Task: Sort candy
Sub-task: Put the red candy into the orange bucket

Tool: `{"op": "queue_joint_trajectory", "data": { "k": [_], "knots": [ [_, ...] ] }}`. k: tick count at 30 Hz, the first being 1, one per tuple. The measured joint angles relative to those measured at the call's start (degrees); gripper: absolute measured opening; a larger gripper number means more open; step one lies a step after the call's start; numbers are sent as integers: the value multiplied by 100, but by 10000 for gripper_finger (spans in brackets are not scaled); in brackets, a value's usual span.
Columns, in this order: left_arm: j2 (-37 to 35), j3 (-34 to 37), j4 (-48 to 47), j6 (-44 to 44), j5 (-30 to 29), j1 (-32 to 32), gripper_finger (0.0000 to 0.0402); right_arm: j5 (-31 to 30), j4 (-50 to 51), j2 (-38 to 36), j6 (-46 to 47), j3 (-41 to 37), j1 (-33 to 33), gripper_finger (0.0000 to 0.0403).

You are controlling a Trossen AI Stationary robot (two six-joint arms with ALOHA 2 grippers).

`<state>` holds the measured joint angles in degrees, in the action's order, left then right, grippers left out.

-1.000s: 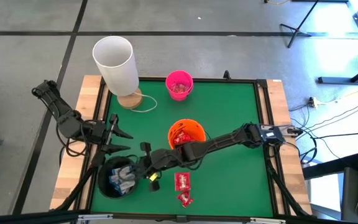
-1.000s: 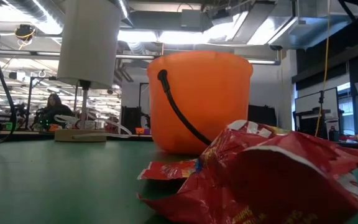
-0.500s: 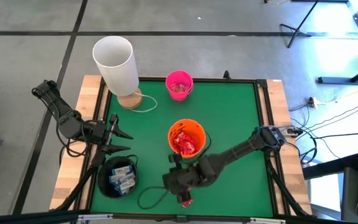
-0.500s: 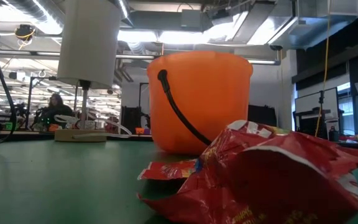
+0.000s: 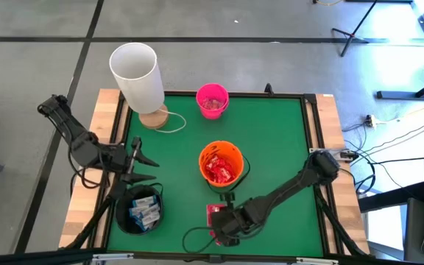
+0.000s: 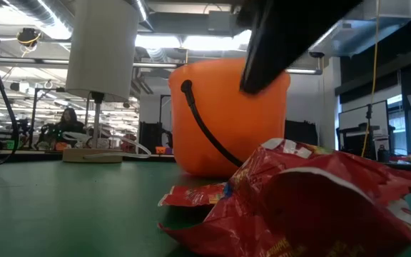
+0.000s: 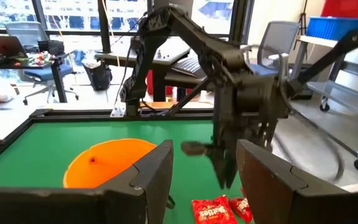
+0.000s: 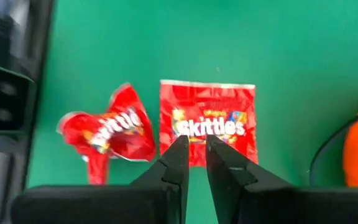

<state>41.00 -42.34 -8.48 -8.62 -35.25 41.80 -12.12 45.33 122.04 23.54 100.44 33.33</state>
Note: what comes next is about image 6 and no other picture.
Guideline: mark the silver ceiling duct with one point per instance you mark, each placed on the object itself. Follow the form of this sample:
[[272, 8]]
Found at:
[[369, 28]]

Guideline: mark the person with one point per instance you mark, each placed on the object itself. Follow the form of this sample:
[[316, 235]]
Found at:
[[69, 125]]

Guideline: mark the white lamp with wooden base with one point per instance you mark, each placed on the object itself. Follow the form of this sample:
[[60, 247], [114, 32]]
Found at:
[[102, 53]]

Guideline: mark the black cabinet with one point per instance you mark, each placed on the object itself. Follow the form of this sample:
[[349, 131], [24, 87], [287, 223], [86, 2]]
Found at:
[[152, 137], [302, 132]]

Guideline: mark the orange plastic bucket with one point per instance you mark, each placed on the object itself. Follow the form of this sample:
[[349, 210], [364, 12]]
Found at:
[[227, 125]]

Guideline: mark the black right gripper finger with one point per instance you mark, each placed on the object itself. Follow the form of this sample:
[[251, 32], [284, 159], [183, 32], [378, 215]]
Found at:
[[287, 35]]

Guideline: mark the black ceiling device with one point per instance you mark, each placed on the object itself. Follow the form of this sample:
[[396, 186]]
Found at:
[[28, 35]]

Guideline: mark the red Skittles pack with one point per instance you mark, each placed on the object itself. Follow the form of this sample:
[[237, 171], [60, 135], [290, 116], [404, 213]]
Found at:
[[191, 195], [316, 207]]

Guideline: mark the white display panel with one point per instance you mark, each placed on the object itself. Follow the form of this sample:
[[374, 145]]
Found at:
[[355, 121]]

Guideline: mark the ceiling light strip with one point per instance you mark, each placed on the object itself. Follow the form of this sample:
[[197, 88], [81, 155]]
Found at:
[[191, 42]]

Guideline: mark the green table mat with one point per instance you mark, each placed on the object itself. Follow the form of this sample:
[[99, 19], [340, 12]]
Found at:
[[66, 207]]

